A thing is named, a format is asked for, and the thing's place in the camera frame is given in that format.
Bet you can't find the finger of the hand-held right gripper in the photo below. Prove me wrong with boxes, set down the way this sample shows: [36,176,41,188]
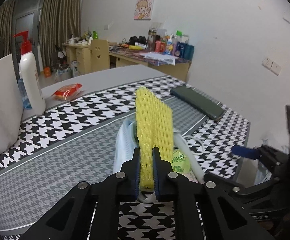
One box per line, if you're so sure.
[204,174,281,198]
[231,145,286,165]

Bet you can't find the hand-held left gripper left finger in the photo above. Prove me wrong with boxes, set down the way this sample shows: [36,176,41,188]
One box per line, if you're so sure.
[18,147,142,240]

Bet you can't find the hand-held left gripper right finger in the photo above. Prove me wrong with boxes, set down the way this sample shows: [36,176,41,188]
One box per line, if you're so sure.
[152,147,276,240]

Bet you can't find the stack of disposable face masks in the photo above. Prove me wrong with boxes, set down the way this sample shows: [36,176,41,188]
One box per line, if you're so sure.
[114,120,142,174]

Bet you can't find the green plastic bag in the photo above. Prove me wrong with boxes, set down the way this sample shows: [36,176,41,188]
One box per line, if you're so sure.
[171,149,195,178]

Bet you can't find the yellow foam net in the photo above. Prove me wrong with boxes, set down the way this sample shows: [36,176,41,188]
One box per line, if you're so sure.
[135,86,173,189]

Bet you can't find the pink printed plastic packet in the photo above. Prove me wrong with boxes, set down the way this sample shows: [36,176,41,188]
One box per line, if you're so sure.
[185,170,200,183]

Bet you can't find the dark smartphone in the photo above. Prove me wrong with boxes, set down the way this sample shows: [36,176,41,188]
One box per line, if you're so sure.
[170,86,225,122]

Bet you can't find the wooden desk with printed top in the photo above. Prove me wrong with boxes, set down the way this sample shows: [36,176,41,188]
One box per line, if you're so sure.
[109,45,192,82]

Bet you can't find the red snack packet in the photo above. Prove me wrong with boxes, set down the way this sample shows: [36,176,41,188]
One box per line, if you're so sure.
[51,83,83,102]

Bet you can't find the printed papers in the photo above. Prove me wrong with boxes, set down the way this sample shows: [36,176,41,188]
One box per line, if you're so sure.
[140,52,178,65]

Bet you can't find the white blue carton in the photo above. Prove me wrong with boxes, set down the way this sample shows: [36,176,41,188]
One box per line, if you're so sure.
[71,59,80,78]

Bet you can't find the bucket of bottles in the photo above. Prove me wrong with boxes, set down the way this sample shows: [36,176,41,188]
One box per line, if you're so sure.
[55,67,73,82]

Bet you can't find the wooden smiley chair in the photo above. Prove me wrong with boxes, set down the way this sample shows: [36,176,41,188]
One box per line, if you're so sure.
[89,39,110,74]

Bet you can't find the group of toiletry bottles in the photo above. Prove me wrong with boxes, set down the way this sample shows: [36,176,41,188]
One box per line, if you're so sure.
[147,27,195,60]

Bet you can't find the black headphones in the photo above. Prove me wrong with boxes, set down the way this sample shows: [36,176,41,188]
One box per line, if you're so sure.
[129,36,148,46]

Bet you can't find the white pump bottle red cap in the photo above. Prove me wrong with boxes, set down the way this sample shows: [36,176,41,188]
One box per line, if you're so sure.
[13,31,46,116]

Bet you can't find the black floor stand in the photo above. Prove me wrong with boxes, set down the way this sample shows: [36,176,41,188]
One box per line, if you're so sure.
[55,45,68,68]

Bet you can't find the desk clutter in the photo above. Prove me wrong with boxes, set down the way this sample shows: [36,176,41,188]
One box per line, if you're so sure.
[67,31,92,46]

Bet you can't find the olive curtain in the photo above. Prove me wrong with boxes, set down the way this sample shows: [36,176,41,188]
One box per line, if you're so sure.
[0,0,15,63]
[38,0,82,67]

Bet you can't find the glass balcony door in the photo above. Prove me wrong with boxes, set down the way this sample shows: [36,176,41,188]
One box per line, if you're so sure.
[15,0,43,63]

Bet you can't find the white wall socket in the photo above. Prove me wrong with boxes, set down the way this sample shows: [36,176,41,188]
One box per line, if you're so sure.
[261,57,282,75]

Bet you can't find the cartoon wall poster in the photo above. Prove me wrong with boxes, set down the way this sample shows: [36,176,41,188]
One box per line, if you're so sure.
[134,0,155,20]

